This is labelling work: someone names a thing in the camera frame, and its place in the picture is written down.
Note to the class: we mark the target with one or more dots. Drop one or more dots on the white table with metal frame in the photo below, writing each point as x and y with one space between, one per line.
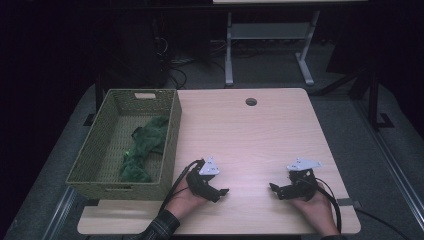
266 31

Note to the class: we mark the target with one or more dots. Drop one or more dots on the dark box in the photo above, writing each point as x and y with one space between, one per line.
133 53

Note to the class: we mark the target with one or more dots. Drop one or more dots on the person's left hand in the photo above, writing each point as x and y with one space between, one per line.
185 203

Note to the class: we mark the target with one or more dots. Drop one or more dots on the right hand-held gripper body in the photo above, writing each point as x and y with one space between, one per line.
304 186

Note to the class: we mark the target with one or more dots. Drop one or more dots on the grey tape strip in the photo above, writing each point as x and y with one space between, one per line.
348 202

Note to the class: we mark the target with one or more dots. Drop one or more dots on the black metal stand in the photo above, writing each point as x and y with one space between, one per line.
98 96
373 100

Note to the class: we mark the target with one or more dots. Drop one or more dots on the green woven basket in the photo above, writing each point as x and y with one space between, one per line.
100 150

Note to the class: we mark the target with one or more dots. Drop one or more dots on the green fuzzy cloth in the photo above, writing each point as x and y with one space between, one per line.
148 136

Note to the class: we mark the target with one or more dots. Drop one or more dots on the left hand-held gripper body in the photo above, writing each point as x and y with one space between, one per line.
203 185

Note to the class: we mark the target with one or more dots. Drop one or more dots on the metal floor rail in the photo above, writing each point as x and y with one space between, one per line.
61 210
393 166

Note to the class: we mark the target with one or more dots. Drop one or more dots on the person's right hand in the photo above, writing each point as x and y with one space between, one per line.
320 210

